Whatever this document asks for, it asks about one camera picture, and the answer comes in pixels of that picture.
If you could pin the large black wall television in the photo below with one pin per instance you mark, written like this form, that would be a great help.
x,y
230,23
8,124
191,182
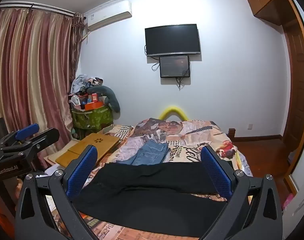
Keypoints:
x,y
172,39

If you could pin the black pants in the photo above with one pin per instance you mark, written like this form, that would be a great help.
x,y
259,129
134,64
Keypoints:
x,y
152,195

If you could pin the grey plush pillow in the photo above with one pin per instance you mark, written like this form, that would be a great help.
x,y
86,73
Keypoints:
x,y
112,97

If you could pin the green patterned storage bag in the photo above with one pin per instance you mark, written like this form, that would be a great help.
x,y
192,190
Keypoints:
x,y
92,118

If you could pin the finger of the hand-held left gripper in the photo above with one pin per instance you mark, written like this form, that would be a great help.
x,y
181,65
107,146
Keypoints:
x,y
46,137
27,130

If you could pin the pink bag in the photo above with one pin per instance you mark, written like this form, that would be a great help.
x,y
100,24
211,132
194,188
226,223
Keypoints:
x,y
288,202

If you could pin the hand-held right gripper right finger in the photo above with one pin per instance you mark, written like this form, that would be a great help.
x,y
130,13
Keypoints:
x,y
217,173

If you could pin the white air conditioner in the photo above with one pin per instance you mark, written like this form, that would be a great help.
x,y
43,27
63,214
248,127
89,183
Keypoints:
x,y
107,15

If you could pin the orange box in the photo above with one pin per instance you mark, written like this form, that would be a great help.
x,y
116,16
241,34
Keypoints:
x,y
93,105

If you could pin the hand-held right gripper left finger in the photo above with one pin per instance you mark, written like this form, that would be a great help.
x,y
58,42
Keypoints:
x,y
82,172

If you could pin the white sticker-covered cabinet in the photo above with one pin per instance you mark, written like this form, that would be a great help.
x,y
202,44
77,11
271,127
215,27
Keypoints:
x,y
301,205

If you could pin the white curtain rail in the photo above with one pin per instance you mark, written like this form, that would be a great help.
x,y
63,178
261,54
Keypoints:
x,y
34,6

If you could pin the bed with printed bedsheet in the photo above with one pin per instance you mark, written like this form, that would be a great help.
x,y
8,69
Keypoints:
x,y
184,140

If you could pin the striped pink curtain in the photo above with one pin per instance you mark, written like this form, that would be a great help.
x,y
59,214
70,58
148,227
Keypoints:
x,y
29,80

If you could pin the yellow plush blanket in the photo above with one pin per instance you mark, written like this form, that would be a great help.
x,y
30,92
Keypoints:
x,y
239,161

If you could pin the blue jeans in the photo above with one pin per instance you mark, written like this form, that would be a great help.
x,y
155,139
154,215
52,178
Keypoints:
x,y
148,152

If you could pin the pile of clothes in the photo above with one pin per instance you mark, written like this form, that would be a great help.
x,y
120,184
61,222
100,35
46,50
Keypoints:
x,y
82,83

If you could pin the wooden bed post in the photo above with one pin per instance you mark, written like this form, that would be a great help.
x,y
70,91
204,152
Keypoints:
x,y
232,132

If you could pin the light wooden board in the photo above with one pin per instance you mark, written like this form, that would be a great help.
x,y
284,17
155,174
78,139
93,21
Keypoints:
x,y
54,155

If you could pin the small black wall monitor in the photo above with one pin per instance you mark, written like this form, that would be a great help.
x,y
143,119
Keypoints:
x,y
174,66

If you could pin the yellow foam tube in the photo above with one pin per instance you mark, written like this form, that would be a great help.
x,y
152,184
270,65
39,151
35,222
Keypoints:
x,y
173,108

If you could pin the wooden laptop table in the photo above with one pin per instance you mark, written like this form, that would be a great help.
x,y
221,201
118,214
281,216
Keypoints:
x,y
92,146

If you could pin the wooden door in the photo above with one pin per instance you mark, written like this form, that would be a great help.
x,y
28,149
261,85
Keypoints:
x,y
295,80

